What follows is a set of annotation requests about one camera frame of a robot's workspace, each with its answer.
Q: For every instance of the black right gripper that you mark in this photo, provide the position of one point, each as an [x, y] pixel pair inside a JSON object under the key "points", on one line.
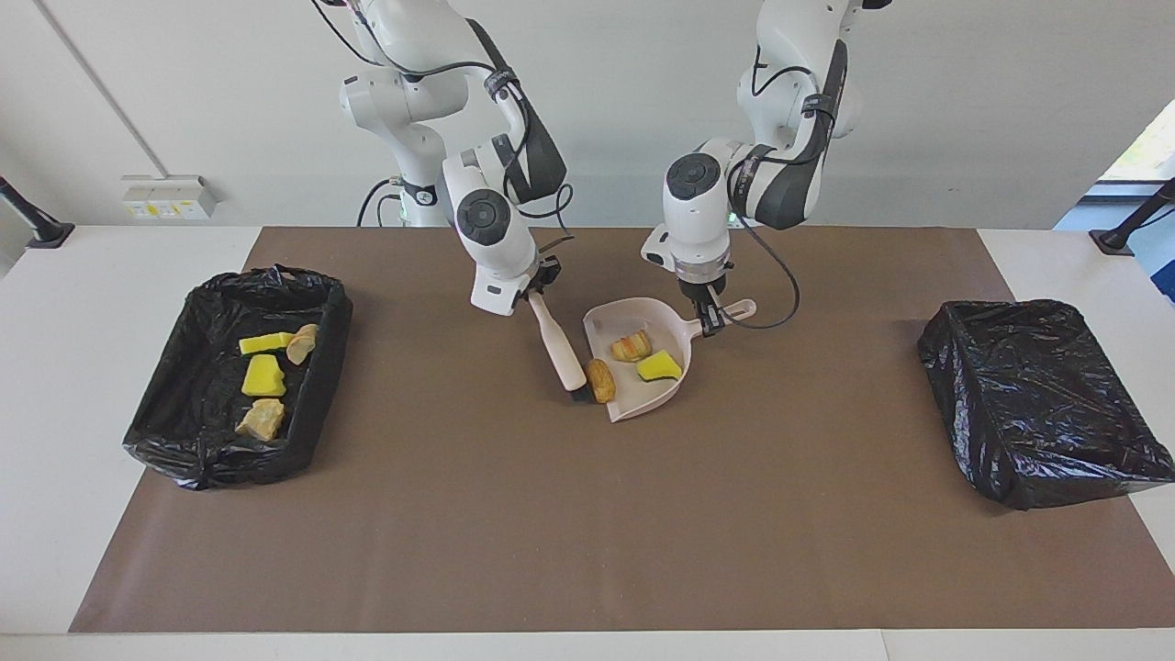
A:
{"points": [[544, 277]]}

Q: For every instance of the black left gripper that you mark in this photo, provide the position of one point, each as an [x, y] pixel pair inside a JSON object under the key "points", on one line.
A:
{"points": [[705, 283]]}

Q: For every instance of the small yellow sponge piece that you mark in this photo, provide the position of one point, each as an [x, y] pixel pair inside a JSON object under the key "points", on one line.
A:
{"points": [[659, 367]]}

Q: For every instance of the pale yellow trash piece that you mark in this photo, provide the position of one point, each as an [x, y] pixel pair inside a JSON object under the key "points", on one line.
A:
{"points": [[632, 347], [302, 344], [262, 420]]}

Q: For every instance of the pale pink plastic dustpan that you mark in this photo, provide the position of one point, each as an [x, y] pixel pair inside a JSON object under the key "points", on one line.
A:
{"points": [[638, 395]]}

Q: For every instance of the brown corn-shaped trash piece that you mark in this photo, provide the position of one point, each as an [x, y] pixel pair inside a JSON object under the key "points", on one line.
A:
{"points": [[601, 381]]}

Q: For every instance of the elongated green yellow sponge piece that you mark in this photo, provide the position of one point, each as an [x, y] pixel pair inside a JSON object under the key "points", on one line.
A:
{"points": [[264, 344]]}

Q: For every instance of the squarish green yellow sponge piece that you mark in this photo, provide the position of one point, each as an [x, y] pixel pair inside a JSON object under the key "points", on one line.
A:
{"points": [[264, 378]]}

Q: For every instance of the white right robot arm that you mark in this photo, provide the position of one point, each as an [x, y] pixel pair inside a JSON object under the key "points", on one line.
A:
{"points": [[486, 220]]}

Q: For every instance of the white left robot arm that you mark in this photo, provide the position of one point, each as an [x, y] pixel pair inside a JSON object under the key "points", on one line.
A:
{"points": [[693, 211]]}

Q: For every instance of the black bag lined bin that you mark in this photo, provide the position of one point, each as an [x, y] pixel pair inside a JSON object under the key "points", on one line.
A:
{"points": [[202, 431], [1037, 404]]}

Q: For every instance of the brown table mat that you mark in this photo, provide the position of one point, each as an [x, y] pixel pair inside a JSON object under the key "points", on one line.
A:
{"points": [[587, 569]]}

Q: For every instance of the black table clamp stand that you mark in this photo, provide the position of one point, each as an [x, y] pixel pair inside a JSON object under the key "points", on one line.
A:
{"points": [[37, 225], [1124, 234]]}

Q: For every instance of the white wall socket box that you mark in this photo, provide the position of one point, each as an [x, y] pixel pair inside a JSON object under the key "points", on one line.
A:
{"points": [[170, 197]]}

